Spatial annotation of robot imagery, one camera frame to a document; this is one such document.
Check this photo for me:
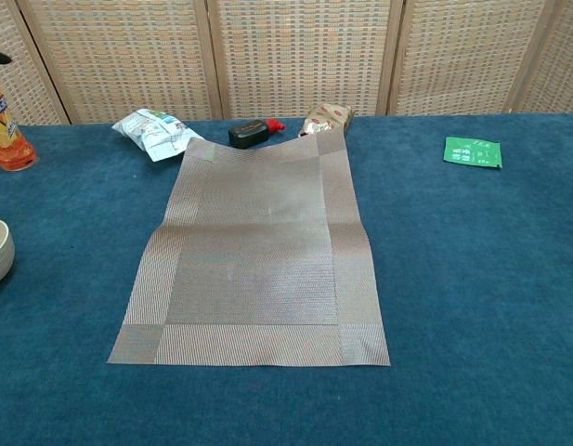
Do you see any white snack bag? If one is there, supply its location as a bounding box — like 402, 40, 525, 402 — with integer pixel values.
111, 108, 206, 163

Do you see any orange drink bottle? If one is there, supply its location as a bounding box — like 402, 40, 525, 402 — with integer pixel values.
0, 72, 38, 173

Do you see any brown woven placemat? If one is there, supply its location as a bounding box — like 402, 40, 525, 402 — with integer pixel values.
107, 128, 392, 368

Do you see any blue table cover cloth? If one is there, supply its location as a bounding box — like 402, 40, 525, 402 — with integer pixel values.
0, 111, 573, 446

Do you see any woven bamboo folding screen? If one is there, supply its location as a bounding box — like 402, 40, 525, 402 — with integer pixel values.
0, 0, 573, 126

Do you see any golden snack package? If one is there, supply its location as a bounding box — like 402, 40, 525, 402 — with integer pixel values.
297, 102, 355, 139

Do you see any green tea packet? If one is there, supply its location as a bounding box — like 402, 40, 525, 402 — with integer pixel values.
442, 136, 504, 170

